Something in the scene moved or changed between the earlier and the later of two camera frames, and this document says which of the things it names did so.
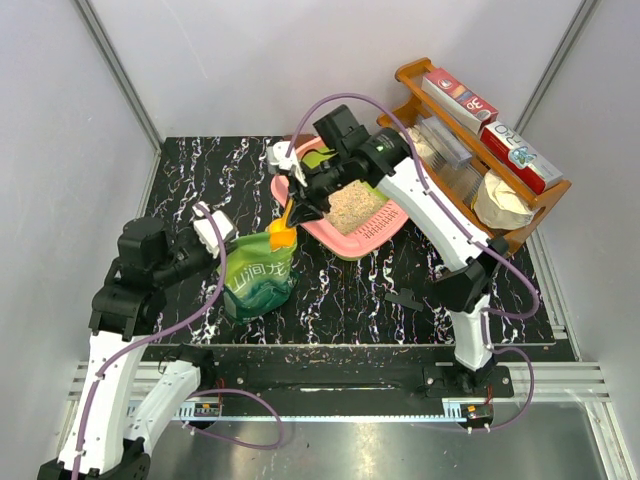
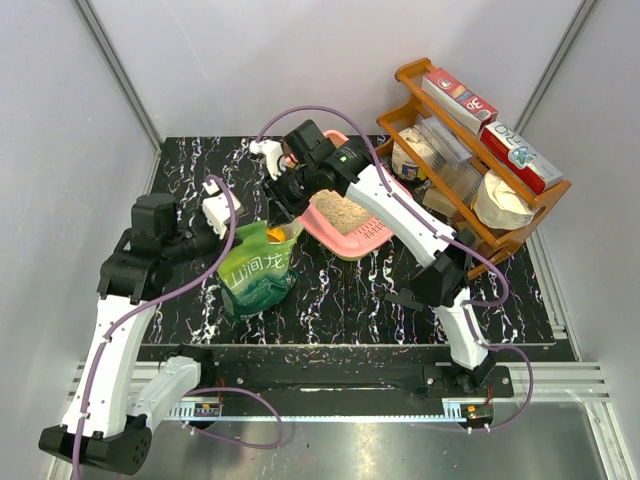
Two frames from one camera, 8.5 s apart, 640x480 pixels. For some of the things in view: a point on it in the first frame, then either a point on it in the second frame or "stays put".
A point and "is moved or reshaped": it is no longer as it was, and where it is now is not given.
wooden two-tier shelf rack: [472, 177] stays put
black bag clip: [405, 298] stays put
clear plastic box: [444, 142] stays put
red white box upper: [460, 101] stays put
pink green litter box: [312, 153] is moved or reshaped
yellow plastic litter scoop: [283, 236] is moved or reshaped
